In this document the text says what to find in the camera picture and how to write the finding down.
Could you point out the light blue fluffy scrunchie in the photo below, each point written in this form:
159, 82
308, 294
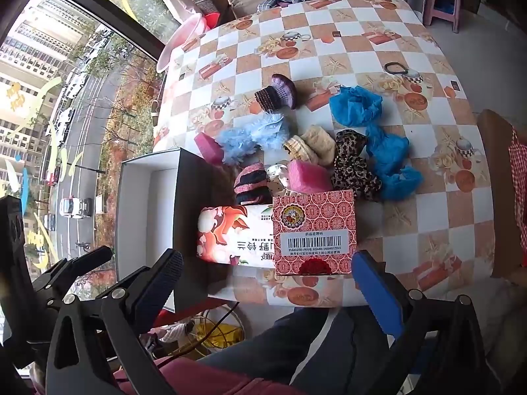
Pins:
234, 144
269, 129

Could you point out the red plastic basin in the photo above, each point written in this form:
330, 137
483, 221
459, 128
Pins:
212, 19

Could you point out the person's leg in dark trousers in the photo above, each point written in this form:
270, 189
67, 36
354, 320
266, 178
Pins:
313, 349

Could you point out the wicker basket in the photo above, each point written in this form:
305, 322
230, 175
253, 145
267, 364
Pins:
204, 4

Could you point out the red gingham cloth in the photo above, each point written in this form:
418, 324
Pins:
519, 181

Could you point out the pink foam sponge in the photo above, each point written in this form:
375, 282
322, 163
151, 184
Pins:
308, 177
208, 147

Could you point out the pink plastic basin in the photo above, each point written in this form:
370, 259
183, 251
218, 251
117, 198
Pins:
181, 37

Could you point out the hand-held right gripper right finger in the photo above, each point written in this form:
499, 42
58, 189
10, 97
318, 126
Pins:
378, 292

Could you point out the pink black striped sock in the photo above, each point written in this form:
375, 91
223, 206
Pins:
251, 183

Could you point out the white car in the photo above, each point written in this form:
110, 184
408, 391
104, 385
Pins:
74, 208

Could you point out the floral printed box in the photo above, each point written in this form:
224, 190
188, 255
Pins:
230, 234

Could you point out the blue plastic shoe cover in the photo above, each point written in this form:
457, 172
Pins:
387, 146
356, 105
401, 183

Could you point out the white box with dark lid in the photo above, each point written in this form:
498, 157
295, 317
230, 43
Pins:
148, 214

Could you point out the wooden chair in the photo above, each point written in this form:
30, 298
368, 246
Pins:
494, 189

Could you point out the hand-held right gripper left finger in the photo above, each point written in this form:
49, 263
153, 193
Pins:
160, 284

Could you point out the checkered printed tablecloth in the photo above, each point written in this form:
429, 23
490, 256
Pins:
329, 37

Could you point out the beige fuzzy sock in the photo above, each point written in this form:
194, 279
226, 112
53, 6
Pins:
315, 146

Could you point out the white polka dot bow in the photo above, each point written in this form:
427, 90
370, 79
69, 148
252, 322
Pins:
278, 177

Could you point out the purple knit bootie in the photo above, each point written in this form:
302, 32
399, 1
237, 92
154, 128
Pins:
278, 90

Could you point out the leopard print cloth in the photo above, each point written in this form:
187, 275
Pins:
354, 168

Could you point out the maroon garment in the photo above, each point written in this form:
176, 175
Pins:
222, 378

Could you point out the red patterned box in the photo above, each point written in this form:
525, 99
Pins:
315, 230

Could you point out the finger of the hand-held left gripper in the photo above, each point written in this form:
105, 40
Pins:
82, 264

